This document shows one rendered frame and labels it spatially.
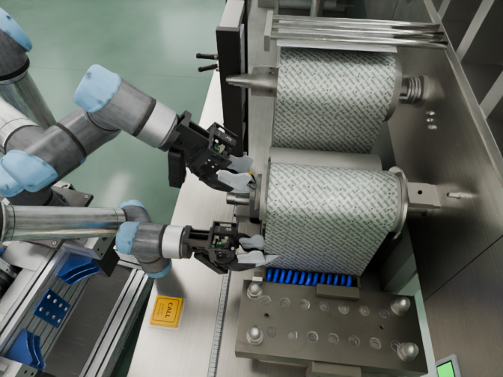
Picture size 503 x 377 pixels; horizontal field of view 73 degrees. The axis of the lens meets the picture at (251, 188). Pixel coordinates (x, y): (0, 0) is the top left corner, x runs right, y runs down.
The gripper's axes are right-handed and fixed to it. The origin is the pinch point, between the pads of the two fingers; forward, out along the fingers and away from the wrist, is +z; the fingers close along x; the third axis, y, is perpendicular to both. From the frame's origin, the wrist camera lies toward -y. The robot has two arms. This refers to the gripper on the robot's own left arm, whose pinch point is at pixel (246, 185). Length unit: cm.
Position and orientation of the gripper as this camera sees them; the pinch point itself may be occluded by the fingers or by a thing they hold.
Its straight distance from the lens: 72.0
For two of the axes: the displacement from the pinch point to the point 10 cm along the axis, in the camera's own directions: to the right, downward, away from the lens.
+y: 6.3, -4.2, -6.5
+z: 7.7, 4.4, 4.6
